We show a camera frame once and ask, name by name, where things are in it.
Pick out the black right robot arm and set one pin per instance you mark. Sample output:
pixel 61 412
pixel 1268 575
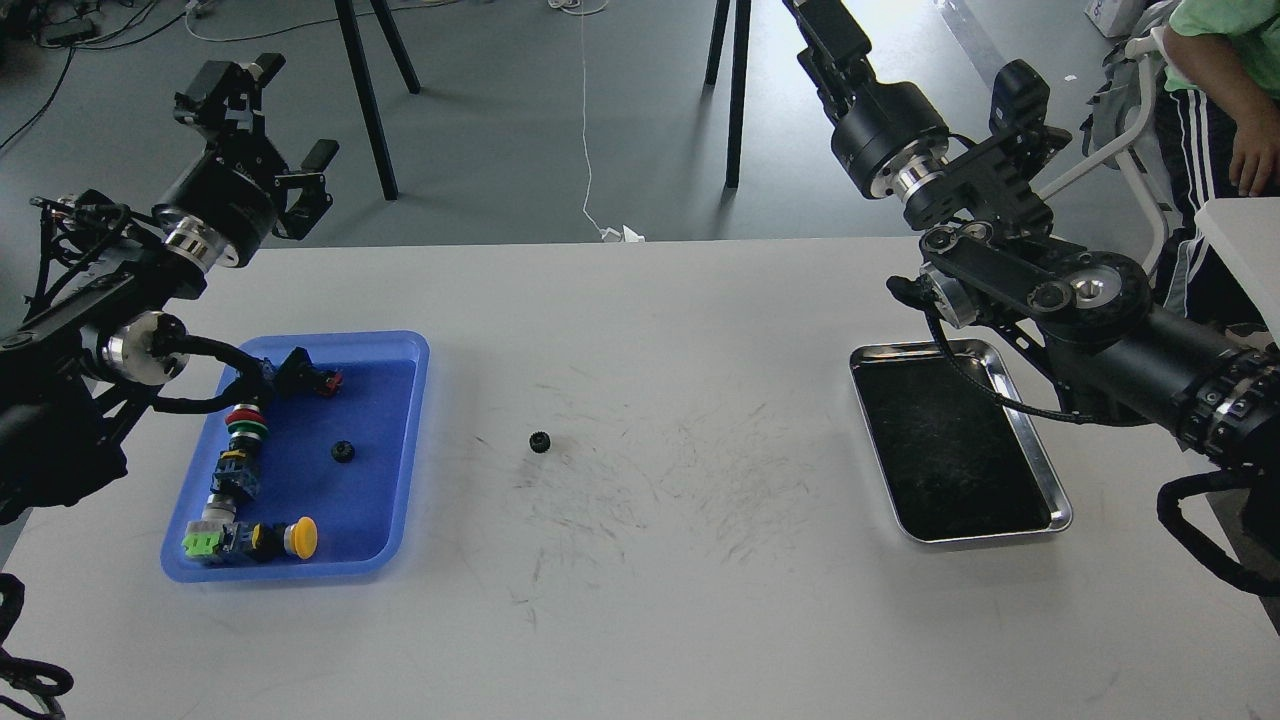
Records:
pixel 1084 318

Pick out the small black gear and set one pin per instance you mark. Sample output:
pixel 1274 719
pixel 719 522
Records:
pixel 343 451
pixel 540 442

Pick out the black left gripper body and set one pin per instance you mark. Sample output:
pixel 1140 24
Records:
pixel 219 214

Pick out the blue plastic tray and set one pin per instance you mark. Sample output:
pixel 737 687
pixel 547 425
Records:
pixel 359 507

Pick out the blue yellow switch block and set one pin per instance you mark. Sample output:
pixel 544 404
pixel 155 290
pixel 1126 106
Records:
pixel 262 379

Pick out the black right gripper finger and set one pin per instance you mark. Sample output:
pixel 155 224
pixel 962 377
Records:
pixel 837 48

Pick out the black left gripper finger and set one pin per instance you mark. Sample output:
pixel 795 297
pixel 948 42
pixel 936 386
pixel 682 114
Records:
pixel 224 104
pixel 303 191

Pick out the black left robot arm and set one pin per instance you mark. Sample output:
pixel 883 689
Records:
pixel 97 348

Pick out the red green push button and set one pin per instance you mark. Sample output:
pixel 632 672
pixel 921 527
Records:
pixel 247 420

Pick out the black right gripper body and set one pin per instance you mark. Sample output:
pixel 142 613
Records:
pixel 886 130

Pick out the person in green shirt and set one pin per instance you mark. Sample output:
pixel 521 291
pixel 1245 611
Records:
pixel 1217 127

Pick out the green grey connector part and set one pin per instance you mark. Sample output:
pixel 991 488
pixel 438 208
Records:
pixel 211 539

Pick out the silver metal tray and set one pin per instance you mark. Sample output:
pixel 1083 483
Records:
pixel 958 466

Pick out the white side table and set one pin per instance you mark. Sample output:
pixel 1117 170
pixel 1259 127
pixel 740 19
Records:
pixel 1245 234

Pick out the yellow mushroom push button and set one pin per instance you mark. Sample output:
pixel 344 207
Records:
pixel 263 542

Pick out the black stand legs right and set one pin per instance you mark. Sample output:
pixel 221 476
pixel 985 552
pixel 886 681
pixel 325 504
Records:
pixel 735 15

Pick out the white office chair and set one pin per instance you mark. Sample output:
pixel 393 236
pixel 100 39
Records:
pixel 1121 135

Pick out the black red switch part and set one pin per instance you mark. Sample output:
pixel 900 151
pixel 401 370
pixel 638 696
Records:
pixel 297 375

